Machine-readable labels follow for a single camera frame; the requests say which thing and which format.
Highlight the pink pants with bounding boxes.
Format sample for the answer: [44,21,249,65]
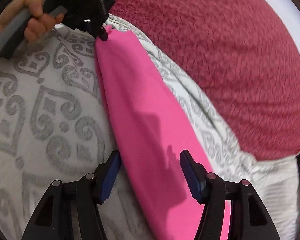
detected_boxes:
[94,24,232,240]

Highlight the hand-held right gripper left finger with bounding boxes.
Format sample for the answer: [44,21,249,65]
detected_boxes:
[21,149,122,240]

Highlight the white grey patterned bedspread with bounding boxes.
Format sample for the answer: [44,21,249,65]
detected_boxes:
[0,12,300,240]

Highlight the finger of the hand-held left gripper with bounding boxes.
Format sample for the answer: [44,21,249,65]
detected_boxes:
[86,21,113,41]

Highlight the person's left hand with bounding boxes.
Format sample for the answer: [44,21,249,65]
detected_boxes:
[0,0,65,44]

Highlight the red textured blanket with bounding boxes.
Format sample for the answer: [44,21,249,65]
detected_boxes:
[101,0,300,162]

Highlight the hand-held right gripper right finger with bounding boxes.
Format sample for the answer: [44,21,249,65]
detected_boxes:
[179,149,282,240]

